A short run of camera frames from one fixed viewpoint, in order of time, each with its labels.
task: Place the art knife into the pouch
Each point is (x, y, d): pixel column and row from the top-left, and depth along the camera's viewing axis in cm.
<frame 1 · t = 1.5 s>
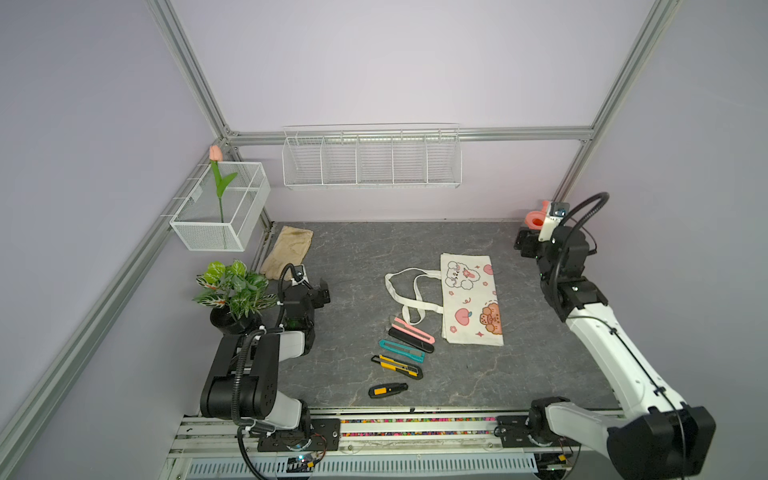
left hand: (308, 282, 92), fingers open
right hand: (540, 224, 75), fingers open
white cartoon tote bag: (464, 291, 102), on the table
pink utility knife: (404, 326, 93), on the table
black utility knife: (411, 340, 91), on the table
teal utility knife: (406, 351, 88), on the table
yellow black utility knife: (413, 372, 84), point 2 cm above the table
short black yellow knife: (387, 389, 82), on the table
green potted plant: (235, 296, 75), point 23 cm above the table
beige folded cloth: (291, 247, 115), on the table

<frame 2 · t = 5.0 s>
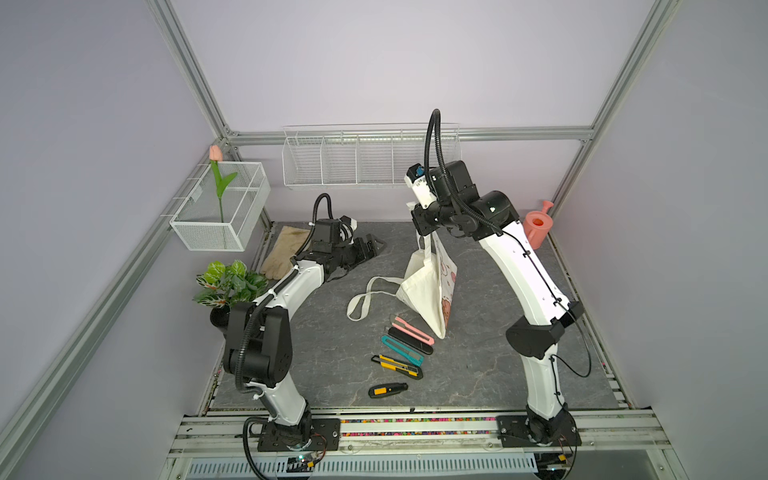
left hand: (380, 251, 88), fingers open
right hand: (416, 209, 73), fingers closed
white cartoon tote bag: (426, 288, 81), point 19 cm above the table
the other named things where they were.

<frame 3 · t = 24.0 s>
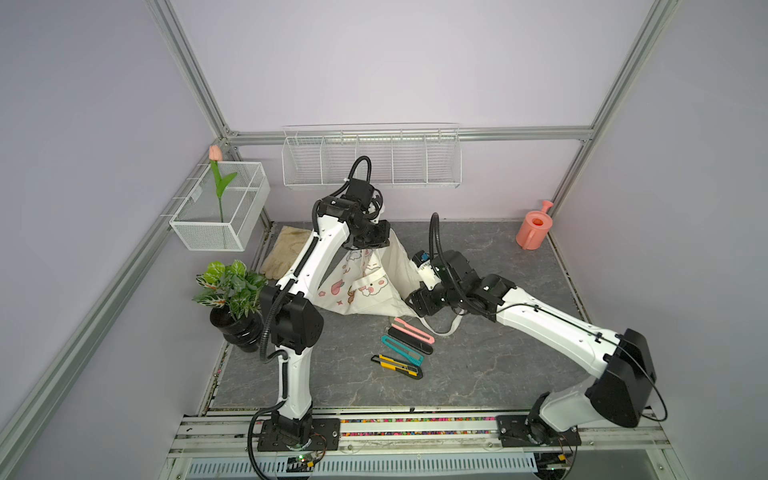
left hand: (391, 243, 83), fingers closed
right hand: (416, 292, 79), fingers open
white cartoon tote bag: (380, 281, 88), point 15 cm above the table
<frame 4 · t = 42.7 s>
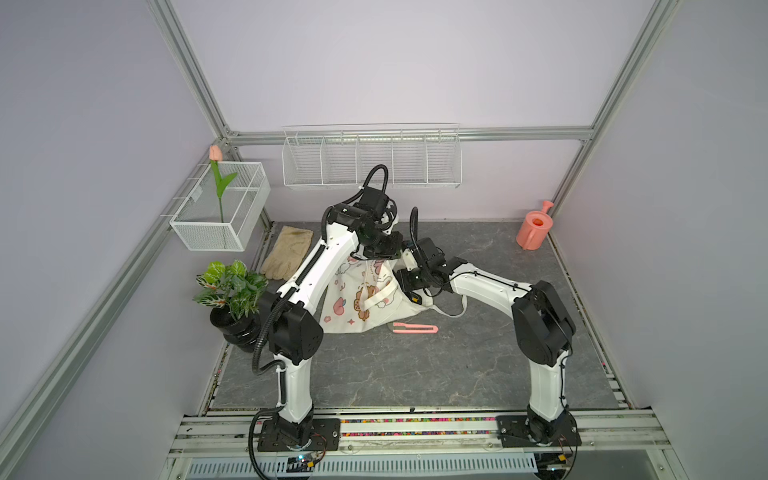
left hand: (402, 256, 81), fingers closed
right hand: (395, 279, 93), fingers open
pink utility knife: (405, 328, 93), on the table
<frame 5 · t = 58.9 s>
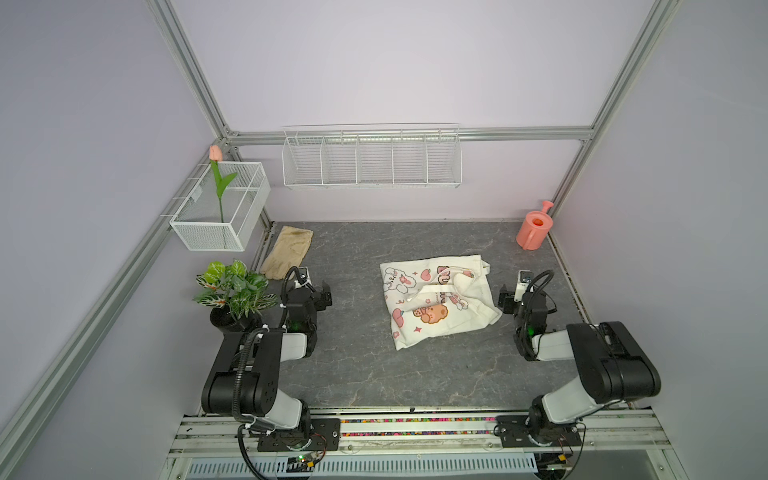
left hand: (310, 285, 93), fingers open
right hand: (520, 285, 93), fingers open
white cartoon tote bag: (437, 297, 100), on the table
